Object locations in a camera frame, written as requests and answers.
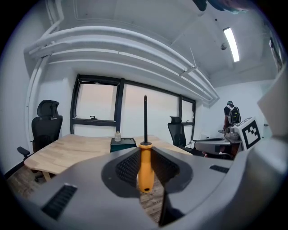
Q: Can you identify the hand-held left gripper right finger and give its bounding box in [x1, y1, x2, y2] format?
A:
[151, 146, 255, 230]

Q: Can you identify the dark green tray box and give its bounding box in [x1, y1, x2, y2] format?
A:
[110, 143, 137, 153]

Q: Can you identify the black window frame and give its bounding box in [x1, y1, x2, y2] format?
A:
[70, 74, 197, 136]

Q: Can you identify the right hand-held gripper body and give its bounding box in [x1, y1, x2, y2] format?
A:
[224, 116, 263, 151]

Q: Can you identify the white ceiling pipe bundle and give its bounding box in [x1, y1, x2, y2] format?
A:
[23, 25, 220, 106]

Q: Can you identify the orange handle screwdriver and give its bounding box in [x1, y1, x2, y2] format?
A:
[136, 94, 156, 194]

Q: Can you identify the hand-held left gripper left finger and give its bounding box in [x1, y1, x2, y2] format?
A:
[19, 146, 158, 230]

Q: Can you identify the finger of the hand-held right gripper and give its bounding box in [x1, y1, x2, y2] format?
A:
[194, 137, 231, 156]

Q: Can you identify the person's white shirt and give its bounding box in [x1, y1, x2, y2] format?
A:
[257, 69, 288, 138]

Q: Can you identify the long ceiling light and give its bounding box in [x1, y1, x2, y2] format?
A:
[223, 27, 240, 63]

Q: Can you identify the black office chair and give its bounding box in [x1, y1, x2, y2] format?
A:
[17, 99, 64, 182]
[167, 116, 204, 156]

